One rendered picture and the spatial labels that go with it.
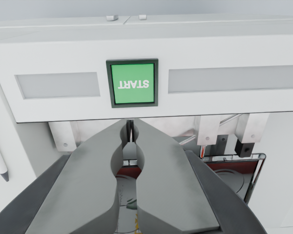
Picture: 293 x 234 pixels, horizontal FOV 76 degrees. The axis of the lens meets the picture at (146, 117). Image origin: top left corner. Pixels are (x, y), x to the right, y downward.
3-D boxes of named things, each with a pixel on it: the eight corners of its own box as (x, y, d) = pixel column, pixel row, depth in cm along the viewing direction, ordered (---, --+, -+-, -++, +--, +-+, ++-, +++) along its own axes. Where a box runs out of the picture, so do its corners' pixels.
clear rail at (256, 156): (263, 156, 38) (267, 161, 37) (74, 165, 37) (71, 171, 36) (264, 151, 37) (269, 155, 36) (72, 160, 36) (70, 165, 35)
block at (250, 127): (251, 133, 36) (260, 143, 33) (234, 134, 36) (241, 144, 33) (263, 94, 32) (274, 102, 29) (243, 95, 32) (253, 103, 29)
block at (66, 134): (81, 141, 35) (77, 152, 32) (63, 142, 35) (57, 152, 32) (72, 102, 31) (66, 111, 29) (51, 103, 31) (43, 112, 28)
